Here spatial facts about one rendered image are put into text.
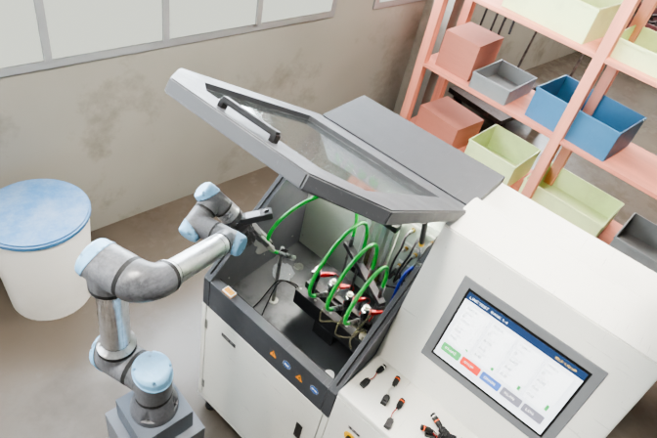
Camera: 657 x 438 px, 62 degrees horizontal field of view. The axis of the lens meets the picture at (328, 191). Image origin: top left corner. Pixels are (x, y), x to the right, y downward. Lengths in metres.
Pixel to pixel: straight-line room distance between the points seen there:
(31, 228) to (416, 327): 1.90
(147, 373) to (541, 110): 3.12
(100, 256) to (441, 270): 1.02
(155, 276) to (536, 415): 1.20
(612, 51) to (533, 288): 2.32
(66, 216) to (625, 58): 3.26
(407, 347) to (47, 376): 1.89
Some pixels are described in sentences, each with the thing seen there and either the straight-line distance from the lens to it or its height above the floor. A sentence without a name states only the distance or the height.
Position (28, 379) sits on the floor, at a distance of 3.18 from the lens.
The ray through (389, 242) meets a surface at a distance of 2.14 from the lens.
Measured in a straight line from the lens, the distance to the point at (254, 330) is 2.13.
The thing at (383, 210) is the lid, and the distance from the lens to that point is 1.19.
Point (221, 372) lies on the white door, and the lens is 2.59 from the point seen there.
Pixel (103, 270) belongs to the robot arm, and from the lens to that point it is 1.50.
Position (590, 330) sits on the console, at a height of 1.52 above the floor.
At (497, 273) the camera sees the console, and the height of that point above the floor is 1.51.
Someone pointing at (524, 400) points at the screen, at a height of 1.21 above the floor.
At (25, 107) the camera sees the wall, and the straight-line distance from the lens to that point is 3.12.
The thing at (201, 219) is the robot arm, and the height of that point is 1.40.
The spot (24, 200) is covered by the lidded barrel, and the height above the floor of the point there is 0.62.
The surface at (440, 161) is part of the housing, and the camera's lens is 2.11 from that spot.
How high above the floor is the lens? 2.64
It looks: 39 degrees down
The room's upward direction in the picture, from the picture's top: 13 degrees clockwise
